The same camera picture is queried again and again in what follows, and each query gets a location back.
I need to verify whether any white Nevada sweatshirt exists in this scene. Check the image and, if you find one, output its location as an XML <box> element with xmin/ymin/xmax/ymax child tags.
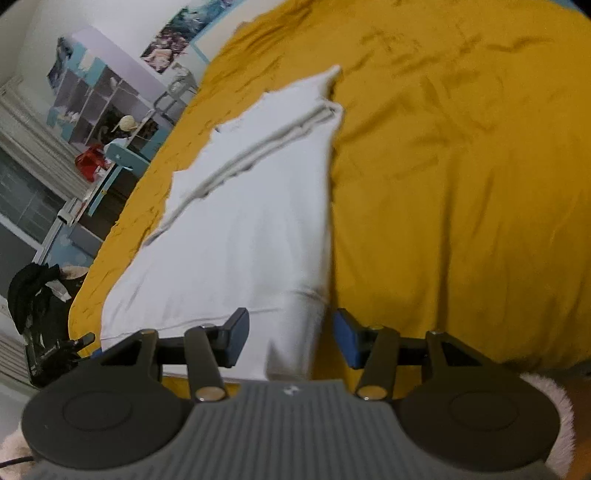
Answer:
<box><xmin>100</xmin><ymin>67</ymin><xmax>344</xmax><ymax>381</ymax></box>

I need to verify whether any white cluttered desk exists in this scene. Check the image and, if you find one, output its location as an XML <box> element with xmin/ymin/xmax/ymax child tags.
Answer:
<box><xmin>32</xmin><ymin>111</ymin><xmax>171</xmax><ymax>267</ymax></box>

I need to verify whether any blue wooden chair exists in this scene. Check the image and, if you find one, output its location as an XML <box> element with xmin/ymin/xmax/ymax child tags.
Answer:
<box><xmin>85</xmin><ymin>142</ymin><xmax>149</xmax><ymax>217</ymax></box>

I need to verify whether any mustard yellow quilted bedspread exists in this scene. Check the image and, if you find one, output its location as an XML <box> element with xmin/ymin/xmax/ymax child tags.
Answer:
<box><xmin>69</xmin><ymin>1</ymin><xmax>590</xmax><ymax>370</ymax></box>

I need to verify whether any red bag on desk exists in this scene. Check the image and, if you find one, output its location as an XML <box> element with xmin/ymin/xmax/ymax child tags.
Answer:
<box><xmin>75</xmin><ymin>144</ymin><xmax>110</xmax><ymax>182</ymax></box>

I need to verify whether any lavender cubby bookshelf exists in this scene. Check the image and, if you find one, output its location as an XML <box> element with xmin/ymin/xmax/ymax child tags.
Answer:
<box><xmin>47</xmin><ymin>27</ymin><xmax>164</xmax><ymax>152</ymax></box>

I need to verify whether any anime wall poster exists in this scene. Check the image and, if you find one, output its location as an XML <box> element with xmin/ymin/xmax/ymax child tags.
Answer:
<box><xmin>140</xmin><ymin>0</ymin><xmax>240</xmax><ymax>74</ymax></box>

